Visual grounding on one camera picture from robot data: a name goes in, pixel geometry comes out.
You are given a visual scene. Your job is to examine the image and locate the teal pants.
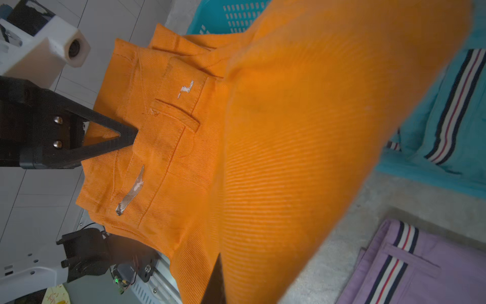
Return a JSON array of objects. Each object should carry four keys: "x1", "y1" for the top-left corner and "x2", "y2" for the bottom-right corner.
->
[{"x1": 375, "y1": 1, "x2": 485, "y2": 198}]

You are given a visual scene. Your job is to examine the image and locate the teal plastic basket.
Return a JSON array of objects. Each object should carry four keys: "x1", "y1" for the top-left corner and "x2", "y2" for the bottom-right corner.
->
[{"x1": 186, "y1": 0, "x2": 270, "y2": 35}]

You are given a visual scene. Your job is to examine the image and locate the purple pants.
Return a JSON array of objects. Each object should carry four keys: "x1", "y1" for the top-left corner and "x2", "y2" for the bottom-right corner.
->
[{"x1": 338, "y1": 219, "x2": 485, "y2": 303}]

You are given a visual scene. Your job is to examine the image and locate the orange pants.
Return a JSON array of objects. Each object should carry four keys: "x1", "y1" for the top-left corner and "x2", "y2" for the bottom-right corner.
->
[{"x1": 77, "y1": 1, "x2": 473, "y2": 303}]

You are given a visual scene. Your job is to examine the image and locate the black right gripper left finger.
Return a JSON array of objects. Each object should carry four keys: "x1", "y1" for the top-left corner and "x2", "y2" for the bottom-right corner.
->
[{"x1": 1, "y1": 77, "x2": 138, "y2": 169}]

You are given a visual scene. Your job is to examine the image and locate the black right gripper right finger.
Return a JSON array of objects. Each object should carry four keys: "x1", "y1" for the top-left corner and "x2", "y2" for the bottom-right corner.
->
[{"x1": 201, "y1": 254, "x2": 227, "y2": 304}]

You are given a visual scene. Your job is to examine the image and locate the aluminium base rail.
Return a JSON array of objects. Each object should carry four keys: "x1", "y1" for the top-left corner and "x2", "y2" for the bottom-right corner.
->
[{"x1": 130, "y1": 252, "x2": 182, "y2": 304}]

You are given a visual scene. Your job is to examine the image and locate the left circuit board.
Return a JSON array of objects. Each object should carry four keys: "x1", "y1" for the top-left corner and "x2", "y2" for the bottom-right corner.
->
[{"x1": 110, "y1": 263, "x2": 137, "y2": 295}]

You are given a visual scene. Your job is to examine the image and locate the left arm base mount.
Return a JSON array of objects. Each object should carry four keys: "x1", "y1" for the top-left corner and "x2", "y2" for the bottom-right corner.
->
[{"x1": 105, "y1": 234, "x2": 158, "y2": 273}]

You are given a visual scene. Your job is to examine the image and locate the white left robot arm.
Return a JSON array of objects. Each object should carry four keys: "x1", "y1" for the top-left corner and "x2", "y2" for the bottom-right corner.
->
[{"x1": 1, "y1": 77, "x2": 137, "y2": 301}]

